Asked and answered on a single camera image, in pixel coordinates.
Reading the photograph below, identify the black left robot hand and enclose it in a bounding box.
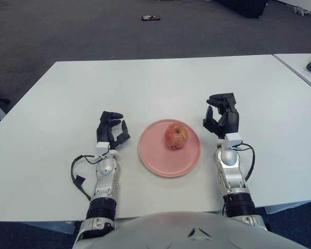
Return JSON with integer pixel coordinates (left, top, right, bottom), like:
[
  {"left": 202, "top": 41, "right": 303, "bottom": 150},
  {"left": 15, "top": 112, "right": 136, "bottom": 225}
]
[{"left": 96, "top": 110, "right": 132, "bottom": 154}]

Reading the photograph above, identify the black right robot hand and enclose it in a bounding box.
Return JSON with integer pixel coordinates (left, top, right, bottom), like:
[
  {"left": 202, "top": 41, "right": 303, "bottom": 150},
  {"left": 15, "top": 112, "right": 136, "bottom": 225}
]
[{"left": 202, "top": 91, "right": 243, "bottom": 149}]

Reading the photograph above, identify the red yellow apple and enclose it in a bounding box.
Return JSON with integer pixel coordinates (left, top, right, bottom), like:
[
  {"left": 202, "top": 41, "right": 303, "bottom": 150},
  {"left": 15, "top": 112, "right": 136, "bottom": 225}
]
[{"left": 164, "top": 123, "right": 189, "bottom": 150}]

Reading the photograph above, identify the pink round plate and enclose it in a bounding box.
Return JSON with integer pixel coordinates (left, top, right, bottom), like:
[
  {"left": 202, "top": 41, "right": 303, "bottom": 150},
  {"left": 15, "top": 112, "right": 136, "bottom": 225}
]
[{"left": 138, "top": 119, "right": 201, "bottom": 178}]

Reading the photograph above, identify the black furniture block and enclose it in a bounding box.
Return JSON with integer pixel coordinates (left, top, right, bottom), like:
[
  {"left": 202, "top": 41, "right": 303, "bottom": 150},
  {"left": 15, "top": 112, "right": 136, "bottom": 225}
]
[{"left": 214, "top": 0, "right": 269, "bottom": 19}]

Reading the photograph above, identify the grey white robot torso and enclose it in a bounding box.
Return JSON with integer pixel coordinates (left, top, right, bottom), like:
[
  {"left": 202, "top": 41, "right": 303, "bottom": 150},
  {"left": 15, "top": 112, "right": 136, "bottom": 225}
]
[{"left": 72, "top": 210, "right": 305, "bottom": 249}]

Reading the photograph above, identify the small grey robot dog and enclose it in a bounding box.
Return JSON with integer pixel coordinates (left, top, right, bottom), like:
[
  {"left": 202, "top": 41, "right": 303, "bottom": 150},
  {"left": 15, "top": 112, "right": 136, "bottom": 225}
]
[{"left": 290, "top": 5, "right": 311, "bottom": 17}]

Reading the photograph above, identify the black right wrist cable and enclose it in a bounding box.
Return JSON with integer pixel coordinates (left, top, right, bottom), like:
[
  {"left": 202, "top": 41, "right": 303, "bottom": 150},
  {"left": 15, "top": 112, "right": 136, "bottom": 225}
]
[{"left": 233, "top": 142, "right": 256, "bottom": 183}]

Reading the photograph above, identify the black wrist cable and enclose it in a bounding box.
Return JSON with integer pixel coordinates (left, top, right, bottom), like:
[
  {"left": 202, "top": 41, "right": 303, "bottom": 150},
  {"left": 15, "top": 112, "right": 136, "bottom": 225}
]
[
  {"left": 233, "top": 142, "right": 256, "bottom": 183},
  {"left": 70, "top": 155, "right": 104, "bottom": 202}
]

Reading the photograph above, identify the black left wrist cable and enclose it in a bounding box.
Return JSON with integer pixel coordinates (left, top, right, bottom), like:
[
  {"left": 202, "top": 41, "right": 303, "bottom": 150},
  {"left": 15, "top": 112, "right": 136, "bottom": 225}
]
[{"left": 70, "top": 155, "right": 104, "bottom": 202}]

